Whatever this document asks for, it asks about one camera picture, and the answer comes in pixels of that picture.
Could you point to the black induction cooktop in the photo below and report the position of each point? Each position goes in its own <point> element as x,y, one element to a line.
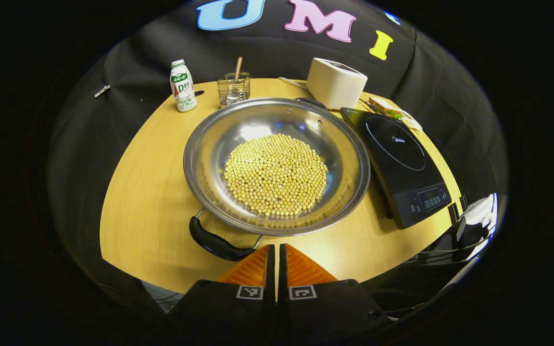
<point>402,182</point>

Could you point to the white bottle green label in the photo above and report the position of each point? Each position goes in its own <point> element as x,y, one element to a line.
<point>183,89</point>

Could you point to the white toaster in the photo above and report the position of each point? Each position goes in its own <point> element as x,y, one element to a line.
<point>334,84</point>

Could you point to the silver metal clip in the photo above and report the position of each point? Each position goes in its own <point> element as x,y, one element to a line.
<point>102,91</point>

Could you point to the white divided bean dish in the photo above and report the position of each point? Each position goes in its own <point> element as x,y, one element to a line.
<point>411,122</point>

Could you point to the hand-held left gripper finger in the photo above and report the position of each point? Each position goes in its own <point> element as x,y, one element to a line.
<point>271,274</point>
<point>282,274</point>

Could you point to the stainless steel pot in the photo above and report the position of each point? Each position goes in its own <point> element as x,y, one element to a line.
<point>209,158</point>

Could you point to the pile of yellow soybeans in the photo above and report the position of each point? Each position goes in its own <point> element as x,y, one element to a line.
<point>277,175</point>

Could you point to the black backdrop cloth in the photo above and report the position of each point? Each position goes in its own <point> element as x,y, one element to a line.
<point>128,62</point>

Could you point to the sandwich with lettuce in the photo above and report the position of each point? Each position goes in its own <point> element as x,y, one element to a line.
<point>384,108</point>

